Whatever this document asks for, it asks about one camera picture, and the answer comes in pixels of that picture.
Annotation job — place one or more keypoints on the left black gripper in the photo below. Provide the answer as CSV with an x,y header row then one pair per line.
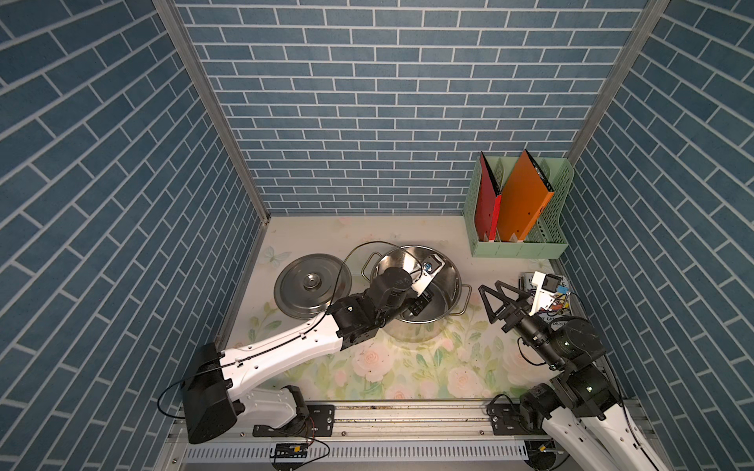
x,y
421,302

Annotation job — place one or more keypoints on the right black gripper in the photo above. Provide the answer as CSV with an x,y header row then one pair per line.
x,y
512,316

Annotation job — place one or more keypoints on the stainless steel pot lid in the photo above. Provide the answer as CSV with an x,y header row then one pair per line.
x,y
307,286

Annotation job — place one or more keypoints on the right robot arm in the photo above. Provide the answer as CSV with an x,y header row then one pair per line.
x,y
580,408

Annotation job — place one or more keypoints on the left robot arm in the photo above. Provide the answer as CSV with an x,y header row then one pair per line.
x,y
221,386

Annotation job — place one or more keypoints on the treehouse paperback book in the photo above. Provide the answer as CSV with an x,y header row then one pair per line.
x,y
565,292

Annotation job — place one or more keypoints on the green plastic file rack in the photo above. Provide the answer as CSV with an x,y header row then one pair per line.
x,y
546,240

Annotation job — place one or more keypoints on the red folder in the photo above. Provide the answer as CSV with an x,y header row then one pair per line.
x,y
488,202

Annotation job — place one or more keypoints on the orange folder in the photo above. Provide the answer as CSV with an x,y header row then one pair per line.
x,y
524,196

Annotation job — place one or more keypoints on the small black circuit board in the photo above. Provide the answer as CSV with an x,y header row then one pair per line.
x,y
295,452

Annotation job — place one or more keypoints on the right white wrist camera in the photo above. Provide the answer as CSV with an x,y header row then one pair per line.
x,y
546,291

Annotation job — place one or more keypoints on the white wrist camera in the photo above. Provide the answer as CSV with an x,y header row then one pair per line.
x,y
546,291
428,269

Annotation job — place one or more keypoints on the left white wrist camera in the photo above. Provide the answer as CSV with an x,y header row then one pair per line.
x,y
428,269

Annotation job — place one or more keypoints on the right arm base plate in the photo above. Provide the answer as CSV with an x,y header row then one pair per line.
x,y
506,421

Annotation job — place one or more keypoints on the aluminium front rail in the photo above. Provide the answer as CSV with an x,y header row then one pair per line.
x,y
435,435

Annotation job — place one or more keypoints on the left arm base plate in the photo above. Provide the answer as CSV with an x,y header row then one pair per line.
x,y
319,423

